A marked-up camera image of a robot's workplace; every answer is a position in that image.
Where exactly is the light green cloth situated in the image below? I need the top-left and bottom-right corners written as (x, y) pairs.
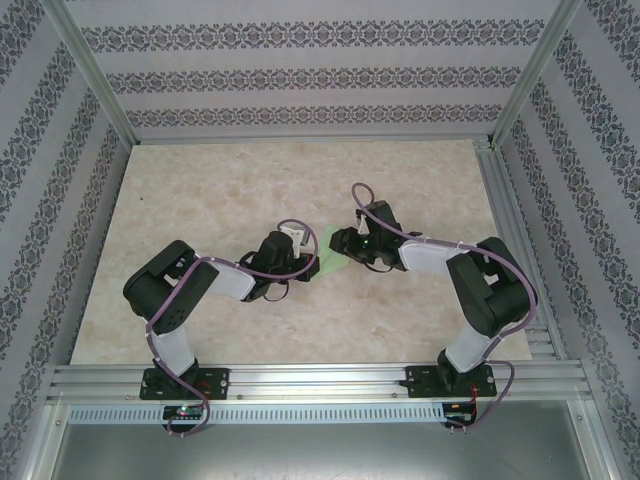
top-left (315, 225), bottom-right (354, 276)

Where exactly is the grey metal shelf panel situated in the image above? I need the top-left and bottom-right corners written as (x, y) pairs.
top-left (47, 422), bottom-right (619, 480)

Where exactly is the left gripper black cable loop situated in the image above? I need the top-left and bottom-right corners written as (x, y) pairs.
top-left (262, 279), bottom-right (292, 303)

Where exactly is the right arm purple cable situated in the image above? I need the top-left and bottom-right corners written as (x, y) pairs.
top-left (351, 182), bottom-right (540, 435)

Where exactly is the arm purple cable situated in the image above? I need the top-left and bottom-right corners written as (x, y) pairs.
top-left (144, 218), bottom-right (321, 440)
top-left (351, 182), bottom-right (540, 435)

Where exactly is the aluminium mounting rail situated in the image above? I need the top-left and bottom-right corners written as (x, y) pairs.
top-left (47, 363), bottom-right (594, 405)

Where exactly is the slotted grey cable tray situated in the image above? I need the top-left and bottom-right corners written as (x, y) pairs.
top-left (67, 403), bottom-right (446, 425)

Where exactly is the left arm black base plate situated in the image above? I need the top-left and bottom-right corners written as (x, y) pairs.
top-left (141, 367), bottom-right (231, 401)

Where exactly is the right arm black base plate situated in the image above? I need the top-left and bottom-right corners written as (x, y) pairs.
top-left (405, 364), bottom-right (496, 400)

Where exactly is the aluminium side rail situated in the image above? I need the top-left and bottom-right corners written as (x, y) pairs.
top-left (473, 138), bottom-right (569, 362)

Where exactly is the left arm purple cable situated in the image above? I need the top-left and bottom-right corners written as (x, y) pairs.
top-left (144, 218), bottom-right (321, 440)

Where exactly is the aluminium frame post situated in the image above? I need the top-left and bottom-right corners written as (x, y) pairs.
top-left (487, 0), bottom-right (586, 150)
top-left (42, 0), bottom-right (137, 147)

